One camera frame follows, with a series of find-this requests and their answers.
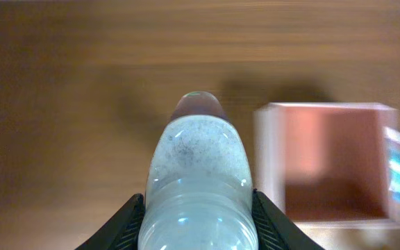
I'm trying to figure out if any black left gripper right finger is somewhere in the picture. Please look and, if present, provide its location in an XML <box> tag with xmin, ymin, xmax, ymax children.
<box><xmin>251</xmin><ymin>189</ymin><xmax>324</xmax><ymax>250</ymax></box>

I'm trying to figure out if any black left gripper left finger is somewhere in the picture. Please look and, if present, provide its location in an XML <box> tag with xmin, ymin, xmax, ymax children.
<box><xmin>76</xmin><ymin>194</ymin><xmax>145</xmax><ymax>250</ymax></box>

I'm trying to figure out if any clear bottle dark liquid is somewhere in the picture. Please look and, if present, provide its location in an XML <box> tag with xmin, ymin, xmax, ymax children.
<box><xmin>138</xmin><ymin>92</ymin><xmax>258</xmax><ymax>250</ymax></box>

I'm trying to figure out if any white teal toothpaste tube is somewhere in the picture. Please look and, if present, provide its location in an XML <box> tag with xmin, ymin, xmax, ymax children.
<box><xmin>383</xmin><ymin>126</ymin><xmax>400</xmax><ymax>203</ymax></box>

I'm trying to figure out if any white cardboard box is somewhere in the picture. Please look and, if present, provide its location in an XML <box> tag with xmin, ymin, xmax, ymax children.
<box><xmin>254</xmin><ymin>103</ymin><xmax>400</xmax><ymax>228</ymax></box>

